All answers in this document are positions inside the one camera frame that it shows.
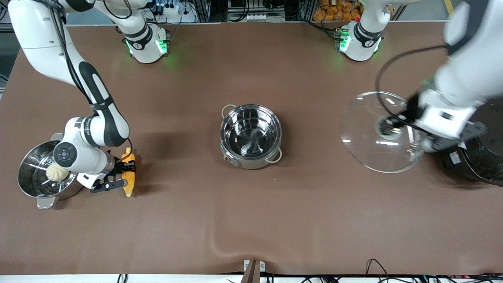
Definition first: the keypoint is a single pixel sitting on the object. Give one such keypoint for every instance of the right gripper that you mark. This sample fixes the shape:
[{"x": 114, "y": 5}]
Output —
[{"x": 119, "y": 166}]

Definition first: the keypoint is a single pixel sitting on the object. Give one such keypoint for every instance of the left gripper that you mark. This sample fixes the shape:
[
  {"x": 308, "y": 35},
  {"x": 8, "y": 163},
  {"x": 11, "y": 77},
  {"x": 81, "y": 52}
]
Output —
[{"x": 411, "y": 107}]

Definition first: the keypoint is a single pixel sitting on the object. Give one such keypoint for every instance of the yellow corn cob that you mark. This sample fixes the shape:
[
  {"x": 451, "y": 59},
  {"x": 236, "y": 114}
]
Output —
[{"x": 129, "y": 188}]

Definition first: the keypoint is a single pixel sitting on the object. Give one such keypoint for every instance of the round glass lid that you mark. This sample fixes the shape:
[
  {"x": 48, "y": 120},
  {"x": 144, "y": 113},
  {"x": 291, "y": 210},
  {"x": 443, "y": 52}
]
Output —
[{"x": 365, "y": 137}]

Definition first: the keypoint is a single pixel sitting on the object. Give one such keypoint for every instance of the white steamed bun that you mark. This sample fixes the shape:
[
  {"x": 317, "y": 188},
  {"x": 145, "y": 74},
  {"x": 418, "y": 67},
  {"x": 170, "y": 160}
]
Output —
[{"x": 57, "y": 174}]

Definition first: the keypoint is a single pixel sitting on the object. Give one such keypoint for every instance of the black rice cooker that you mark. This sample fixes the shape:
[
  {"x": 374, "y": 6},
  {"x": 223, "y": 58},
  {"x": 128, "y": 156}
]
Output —
[{"x": 483, "y": 165}]

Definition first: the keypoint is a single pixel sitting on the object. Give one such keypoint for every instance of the bag of orange bread rolls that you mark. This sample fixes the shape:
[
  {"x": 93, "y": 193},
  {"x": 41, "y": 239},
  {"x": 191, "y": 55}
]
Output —
[{"x": 334, "y": 11}]

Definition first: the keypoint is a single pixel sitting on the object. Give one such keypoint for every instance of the brown table mat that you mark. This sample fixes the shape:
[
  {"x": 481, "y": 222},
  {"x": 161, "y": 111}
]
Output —
[{"x": 251, "y": 220}]

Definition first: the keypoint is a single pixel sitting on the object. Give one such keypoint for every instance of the black equipment rack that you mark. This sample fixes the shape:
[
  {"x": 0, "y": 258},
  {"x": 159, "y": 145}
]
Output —
[{"x": 290, "y": 10}]

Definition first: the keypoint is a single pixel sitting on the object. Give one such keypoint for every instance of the white power strip with plugs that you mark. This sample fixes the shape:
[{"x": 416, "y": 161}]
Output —
[{"x": 173, "y": 10}]

